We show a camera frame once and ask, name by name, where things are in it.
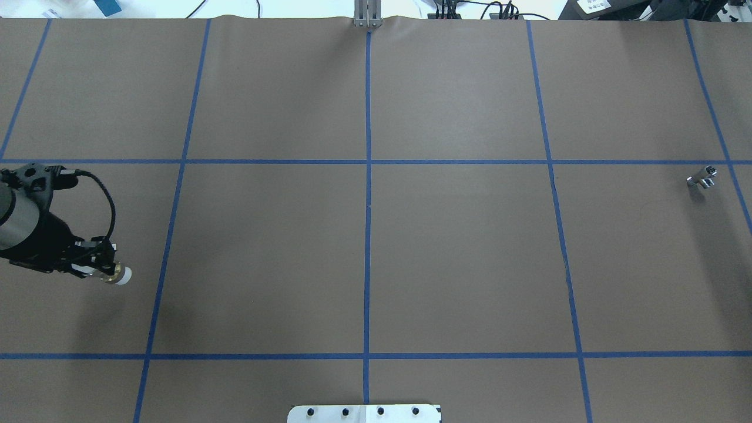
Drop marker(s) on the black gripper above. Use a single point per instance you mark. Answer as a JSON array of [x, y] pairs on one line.
[[48, 239]]

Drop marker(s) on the white brass PPR valve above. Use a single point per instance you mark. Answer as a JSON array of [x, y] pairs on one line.
[[120, 277]]

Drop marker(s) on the chrome angle pipe fitting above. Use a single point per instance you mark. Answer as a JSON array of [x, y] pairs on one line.
[[703, 178]]

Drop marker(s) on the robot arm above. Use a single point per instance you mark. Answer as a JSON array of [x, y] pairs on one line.
[[20, 215]]

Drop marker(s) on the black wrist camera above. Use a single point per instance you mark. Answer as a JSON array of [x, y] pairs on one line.
[[39, 182]]

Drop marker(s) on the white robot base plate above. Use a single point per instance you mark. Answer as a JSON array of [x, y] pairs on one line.
[[366, 413]]

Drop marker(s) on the aluminium frame post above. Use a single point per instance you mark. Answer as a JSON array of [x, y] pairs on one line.
[[367, 14]]

